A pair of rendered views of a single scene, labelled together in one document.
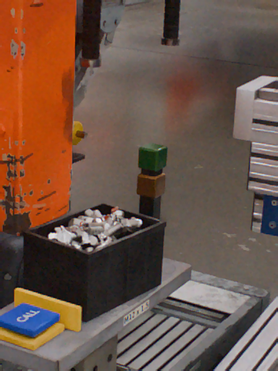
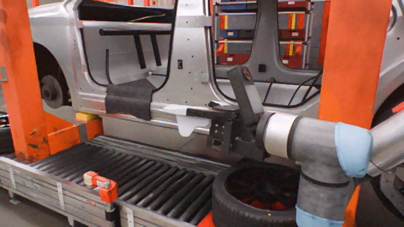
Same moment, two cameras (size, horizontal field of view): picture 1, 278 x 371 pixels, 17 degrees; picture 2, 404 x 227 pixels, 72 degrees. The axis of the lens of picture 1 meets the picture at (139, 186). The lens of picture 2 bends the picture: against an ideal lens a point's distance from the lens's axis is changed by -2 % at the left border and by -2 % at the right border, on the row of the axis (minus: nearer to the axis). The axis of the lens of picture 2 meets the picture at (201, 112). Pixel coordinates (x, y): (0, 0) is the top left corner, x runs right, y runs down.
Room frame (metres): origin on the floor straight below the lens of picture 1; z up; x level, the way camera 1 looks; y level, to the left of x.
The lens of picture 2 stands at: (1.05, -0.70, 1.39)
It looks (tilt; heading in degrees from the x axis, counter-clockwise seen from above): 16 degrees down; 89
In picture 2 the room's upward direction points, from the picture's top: straight up
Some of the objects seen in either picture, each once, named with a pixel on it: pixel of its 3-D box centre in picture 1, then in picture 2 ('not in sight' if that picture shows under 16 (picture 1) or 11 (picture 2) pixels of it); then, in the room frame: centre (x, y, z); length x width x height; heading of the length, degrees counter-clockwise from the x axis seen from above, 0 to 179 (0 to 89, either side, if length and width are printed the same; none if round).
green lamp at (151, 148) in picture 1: (152, 156); not in sight; (1.58, -0.02, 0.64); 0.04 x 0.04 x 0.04; 61
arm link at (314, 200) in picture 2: not in sight; (323, 196); (1.27, -0.28, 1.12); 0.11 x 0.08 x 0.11; 50
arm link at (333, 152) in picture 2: not in sight; (329, 147); (1.26, -0.30, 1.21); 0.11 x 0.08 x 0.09; 140
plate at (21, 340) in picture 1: (27, 330); not in sight; (1.25, 0.16, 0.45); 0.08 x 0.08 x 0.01; 61
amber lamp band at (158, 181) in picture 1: (150, 183); not in sight; (1.58, -0.02, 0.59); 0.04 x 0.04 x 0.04; 61
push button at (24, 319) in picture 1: (27, 322); not in sight; (1.25, 0.16, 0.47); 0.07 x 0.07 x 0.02; 61
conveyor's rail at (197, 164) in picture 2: not in sight; (175, 162); (0.87, 1.56, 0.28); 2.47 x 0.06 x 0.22; 151
